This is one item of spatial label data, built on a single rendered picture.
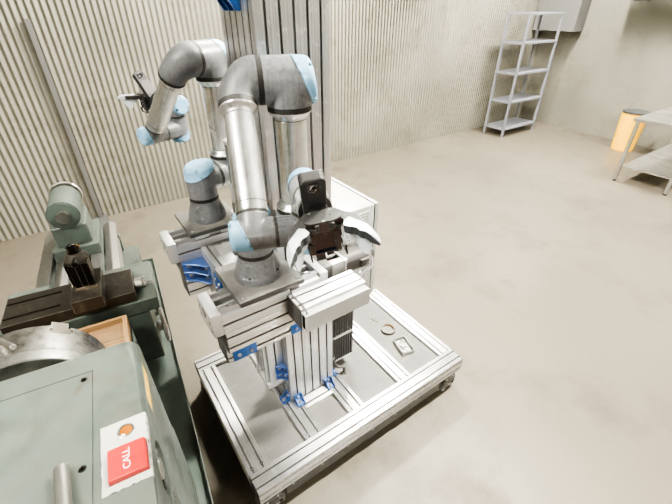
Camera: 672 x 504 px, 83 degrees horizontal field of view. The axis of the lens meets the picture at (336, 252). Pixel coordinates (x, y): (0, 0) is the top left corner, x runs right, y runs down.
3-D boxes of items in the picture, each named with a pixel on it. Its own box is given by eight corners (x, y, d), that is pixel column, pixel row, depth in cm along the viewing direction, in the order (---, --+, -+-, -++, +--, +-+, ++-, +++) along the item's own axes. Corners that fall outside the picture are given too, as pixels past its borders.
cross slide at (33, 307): (137, 300, 151) (134, 291, 149) (5, 338, 134) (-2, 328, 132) (134, 276, 165) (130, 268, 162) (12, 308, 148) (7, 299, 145)
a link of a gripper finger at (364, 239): (392, 257, 66) (350, 243, 72) (390, 228, 63) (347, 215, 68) (381, 267, 65) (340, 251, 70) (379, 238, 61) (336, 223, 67)
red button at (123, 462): (150, 471, 65) (147, 465, 63) (111, 489, 62) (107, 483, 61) (147, 441, 69) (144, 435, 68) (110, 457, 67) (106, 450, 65)
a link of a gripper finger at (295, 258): (297, 289, 63) (320, 256, 70) (290, 260, 59) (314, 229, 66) (280, 286, 64) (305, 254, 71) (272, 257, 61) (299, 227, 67)
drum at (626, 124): (638, 149, 598) (655, 111, 567) (628, 154, 581) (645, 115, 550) (614, 144, 623) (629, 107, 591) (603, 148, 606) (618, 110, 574)
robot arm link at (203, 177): (181, 196, 154) (174, 163, 147) (208, 185, 163) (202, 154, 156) (201, 203, 148) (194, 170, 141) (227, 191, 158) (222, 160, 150)
